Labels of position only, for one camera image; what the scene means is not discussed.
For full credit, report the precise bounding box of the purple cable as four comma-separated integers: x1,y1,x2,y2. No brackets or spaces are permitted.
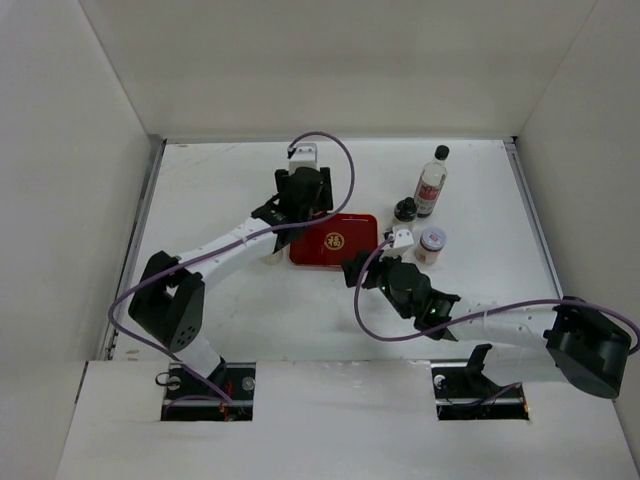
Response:
107,130,357,419
353,237,640,407

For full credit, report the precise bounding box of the red rectangular tray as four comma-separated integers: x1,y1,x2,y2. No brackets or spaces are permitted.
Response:
289,213,378,267

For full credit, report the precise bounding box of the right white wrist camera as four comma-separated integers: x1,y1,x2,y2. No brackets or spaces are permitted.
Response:
385,224,415,258

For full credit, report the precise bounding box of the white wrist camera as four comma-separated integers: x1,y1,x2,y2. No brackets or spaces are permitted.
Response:
287,142,319,174
385,224,415,258

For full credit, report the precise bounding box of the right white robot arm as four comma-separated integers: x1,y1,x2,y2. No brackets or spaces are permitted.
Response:
341,251,639,399

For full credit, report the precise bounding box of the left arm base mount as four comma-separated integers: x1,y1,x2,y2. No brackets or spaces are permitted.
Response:
154,362,257,422

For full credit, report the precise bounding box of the tall clear vinegar bottle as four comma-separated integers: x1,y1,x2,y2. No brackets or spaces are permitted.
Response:
414,145,450,218

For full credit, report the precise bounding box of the silver-capped glass shaker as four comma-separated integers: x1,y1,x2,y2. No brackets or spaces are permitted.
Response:
261,251,283,265

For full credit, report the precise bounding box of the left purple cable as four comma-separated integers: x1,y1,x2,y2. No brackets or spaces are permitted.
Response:
107,130,357,419

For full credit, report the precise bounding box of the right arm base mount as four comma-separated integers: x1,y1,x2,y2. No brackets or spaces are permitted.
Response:
431,344,529,421

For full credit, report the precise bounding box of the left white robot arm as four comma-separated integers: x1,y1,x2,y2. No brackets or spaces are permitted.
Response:
128,167,333,399

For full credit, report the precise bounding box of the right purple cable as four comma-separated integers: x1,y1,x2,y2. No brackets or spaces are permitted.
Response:
353,237,640,407

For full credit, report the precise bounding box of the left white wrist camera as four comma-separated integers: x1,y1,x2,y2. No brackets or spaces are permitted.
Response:
287,142,319,174

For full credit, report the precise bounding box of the small pink-lidded spice jar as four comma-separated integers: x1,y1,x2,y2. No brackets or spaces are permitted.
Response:
414,226,447,265

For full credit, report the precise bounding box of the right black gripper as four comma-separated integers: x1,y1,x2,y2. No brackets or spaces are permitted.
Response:
340,245,412,319

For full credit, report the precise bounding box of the black-capped white bottle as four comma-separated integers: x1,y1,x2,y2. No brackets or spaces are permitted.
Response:
392,197,417,231

